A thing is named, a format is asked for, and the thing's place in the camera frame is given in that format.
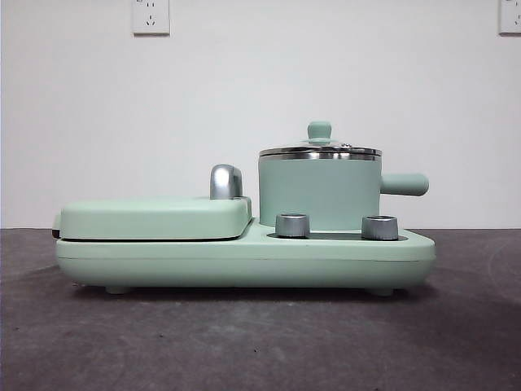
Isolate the chrome griddle cover handle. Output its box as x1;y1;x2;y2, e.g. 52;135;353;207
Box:
208;163;246;201

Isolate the glass pot lid green knob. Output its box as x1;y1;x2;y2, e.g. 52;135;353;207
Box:
258;120;383;160

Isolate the mint green breakfast machine base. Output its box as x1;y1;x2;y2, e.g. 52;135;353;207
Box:
55;215;436;296

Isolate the white wall socket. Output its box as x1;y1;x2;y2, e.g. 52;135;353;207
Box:
132;0;172;36
498;0;521;36

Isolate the mint green steamer pot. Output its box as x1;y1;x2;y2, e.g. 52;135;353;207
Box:
257;154;430;230

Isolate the silver control knob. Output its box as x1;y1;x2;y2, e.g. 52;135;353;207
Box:
274;213;311;239
361;214;399;241

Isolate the mint green griddle cover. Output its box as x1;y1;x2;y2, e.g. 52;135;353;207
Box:
51;195;254;242

